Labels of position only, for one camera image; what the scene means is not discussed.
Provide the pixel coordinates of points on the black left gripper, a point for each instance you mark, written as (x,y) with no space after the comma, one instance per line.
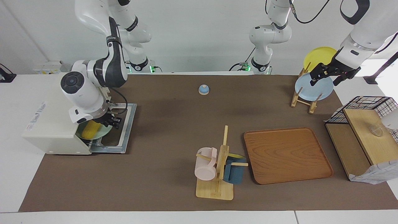
(342,67)

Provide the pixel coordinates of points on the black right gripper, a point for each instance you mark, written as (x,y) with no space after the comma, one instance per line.
(104,119)

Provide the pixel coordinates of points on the mint green plate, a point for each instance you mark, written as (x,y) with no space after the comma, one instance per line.
(104,133)

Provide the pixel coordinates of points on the yellow corn cob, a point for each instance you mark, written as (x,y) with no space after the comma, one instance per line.
(90,130)

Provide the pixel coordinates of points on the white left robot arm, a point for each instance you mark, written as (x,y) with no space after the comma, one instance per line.
(370,28)

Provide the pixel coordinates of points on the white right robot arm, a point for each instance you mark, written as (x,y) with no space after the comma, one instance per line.
(93,74)

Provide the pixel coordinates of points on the white toaster oven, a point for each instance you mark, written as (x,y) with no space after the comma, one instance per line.
(49,130)

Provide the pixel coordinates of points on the light blue plate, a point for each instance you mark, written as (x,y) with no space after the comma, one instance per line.
(314,91)

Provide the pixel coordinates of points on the yellow plate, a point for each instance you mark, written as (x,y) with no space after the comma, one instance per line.
(320,56)

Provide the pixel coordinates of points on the wooden plate rack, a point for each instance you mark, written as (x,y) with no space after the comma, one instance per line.
(312,107)

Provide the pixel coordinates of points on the black stand pole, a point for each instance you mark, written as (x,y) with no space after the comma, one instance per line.
(381,70)

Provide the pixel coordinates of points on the brown table mat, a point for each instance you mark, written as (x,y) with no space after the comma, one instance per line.
(174,130)

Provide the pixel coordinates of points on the green lit base connector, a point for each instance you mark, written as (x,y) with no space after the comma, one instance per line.
(153,67)
(245,66)

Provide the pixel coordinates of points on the clear glass cup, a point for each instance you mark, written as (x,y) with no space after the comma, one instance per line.
(377,130)

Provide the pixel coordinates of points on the light wooden board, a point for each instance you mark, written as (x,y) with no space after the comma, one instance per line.
(367,143)

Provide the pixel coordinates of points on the white box with yellow labels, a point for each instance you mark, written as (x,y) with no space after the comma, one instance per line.
(48,67)

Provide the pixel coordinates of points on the brown wooden tray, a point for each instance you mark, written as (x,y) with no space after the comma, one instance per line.
(286,155)

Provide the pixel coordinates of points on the small blue call bell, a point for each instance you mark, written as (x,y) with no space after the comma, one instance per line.
(204,89)

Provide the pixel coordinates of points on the pink mug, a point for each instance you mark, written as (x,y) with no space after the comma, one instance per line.
(205,168)

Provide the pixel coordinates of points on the white checkered cloth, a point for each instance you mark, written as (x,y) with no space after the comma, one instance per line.
(379,174)

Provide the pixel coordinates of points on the wooden mug rack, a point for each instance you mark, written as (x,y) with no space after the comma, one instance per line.
(214,189)

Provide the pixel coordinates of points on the dark blue mug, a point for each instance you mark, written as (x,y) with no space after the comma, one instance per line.
(234,174)

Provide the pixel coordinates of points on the black clamp mount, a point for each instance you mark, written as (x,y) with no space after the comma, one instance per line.
(6,76)

